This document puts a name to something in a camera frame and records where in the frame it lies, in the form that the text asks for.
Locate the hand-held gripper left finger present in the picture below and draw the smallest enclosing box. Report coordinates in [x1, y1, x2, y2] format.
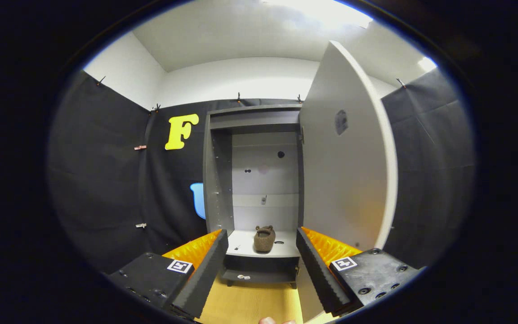
[106, 229, 229, 320]

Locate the grey shoe cabinet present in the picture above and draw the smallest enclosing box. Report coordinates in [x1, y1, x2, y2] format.
[202, 103, 305, 288]

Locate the brown fuzzy shoe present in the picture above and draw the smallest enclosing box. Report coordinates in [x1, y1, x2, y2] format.
[254, 225, 276, 253]

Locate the black backdrop cloth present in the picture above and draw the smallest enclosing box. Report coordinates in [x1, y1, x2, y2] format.
[48, 67, 475, 275]

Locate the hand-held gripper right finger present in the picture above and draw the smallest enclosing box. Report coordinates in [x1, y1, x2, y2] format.
[296, 226, 421, 318]

